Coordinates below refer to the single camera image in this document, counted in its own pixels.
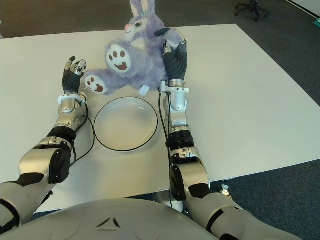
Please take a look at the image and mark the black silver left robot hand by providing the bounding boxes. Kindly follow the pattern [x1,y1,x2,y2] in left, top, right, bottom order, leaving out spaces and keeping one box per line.
[61,56,88,95]

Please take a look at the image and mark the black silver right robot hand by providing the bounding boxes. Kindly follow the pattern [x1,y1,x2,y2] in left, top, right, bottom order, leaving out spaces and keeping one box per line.
[154,27,189,85]

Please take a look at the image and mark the purple plush bunny doll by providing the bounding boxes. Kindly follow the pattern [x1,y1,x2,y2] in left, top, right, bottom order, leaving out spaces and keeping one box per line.
[83,0,181,97]

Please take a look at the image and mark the white plate with black rim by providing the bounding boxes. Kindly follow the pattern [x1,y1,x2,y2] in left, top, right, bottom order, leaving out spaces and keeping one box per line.
[94,96,159,152]

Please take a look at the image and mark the black office chair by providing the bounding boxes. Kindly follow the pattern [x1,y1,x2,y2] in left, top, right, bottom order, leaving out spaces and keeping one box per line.
[234,0,271,23]

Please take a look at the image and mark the black white stand part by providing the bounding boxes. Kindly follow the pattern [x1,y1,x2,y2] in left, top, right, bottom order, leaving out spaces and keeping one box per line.
[219,184,232,200]

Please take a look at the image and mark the silver robot torso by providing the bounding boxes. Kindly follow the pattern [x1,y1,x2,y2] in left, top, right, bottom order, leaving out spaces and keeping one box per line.
[1,198,213,240]

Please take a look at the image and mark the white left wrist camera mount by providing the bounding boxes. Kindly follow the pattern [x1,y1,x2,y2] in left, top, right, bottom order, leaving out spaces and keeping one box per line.
[57,93,88,105]

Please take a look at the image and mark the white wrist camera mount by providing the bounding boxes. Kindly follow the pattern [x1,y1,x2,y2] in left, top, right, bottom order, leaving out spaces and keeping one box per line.
[57,93,88,105]
[159,80,190,93]

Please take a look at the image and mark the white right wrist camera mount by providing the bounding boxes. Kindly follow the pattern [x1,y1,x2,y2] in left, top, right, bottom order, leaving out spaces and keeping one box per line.
[159,80,190,93]

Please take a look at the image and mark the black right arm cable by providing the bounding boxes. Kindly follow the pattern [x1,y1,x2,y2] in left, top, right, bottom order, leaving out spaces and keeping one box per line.
[158,91,174,207]

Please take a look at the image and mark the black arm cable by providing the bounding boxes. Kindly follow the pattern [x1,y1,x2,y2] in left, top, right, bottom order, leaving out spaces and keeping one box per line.
[72,116,96,168]
[158,91,174,207]

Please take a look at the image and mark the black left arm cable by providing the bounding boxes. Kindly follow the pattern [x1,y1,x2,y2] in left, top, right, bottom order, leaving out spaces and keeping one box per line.
[72,116,96,168]

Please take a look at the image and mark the silver table pedestal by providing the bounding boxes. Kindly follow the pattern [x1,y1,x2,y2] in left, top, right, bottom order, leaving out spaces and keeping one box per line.
[152,192,185,213]

